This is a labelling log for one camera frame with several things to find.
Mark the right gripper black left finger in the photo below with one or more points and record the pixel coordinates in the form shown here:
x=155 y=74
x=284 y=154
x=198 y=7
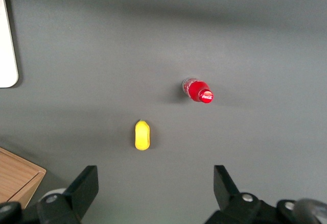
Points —
x=81 y=190

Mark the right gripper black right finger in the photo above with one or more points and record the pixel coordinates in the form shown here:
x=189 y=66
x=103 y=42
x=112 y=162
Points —
x=227 y=198

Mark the white rectangular plastic tray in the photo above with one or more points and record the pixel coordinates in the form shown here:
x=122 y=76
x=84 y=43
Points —
x=7 y=43

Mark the wooden two-drawer cabinet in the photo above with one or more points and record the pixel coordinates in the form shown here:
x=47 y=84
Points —
x=15 y=173

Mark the yellow lemon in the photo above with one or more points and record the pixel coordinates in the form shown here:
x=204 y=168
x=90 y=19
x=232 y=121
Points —
x=142 y=136

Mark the red cola bottle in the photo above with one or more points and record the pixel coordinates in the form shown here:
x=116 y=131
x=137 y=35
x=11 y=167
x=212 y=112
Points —
x=198 y=91

